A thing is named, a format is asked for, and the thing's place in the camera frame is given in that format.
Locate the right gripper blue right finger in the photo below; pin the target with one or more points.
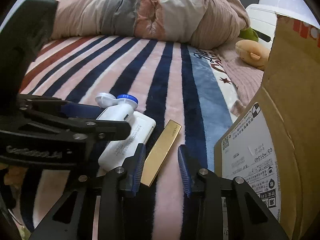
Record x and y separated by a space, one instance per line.
210 199

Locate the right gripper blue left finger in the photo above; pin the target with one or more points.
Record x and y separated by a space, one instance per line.
72 216

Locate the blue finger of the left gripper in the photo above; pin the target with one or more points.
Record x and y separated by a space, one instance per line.
55 127
80 109

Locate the blue white contact lens case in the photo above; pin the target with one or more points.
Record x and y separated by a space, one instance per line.
105 100

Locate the white flat power bank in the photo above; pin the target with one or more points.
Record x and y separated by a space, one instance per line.
117 151

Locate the gold rectangular case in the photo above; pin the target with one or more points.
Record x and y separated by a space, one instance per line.
159 152

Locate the brown cardboard box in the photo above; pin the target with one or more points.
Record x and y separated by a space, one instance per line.
274 143

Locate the striped fleece blanket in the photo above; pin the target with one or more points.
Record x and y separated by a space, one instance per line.
171 81

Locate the pink ribbed pillow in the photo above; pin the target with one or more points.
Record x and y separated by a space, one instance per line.
245 78

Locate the rolled striped duvet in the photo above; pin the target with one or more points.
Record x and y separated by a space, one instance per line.
204 24

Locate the tan plush toy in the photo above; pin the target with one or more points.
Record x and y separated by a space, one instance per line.
253 53

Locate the green plush toy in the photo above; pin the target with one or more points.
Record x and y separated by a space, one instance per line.
249 34

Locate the white bed headboard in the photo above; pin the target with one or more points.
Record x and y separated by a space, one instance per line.
263 19

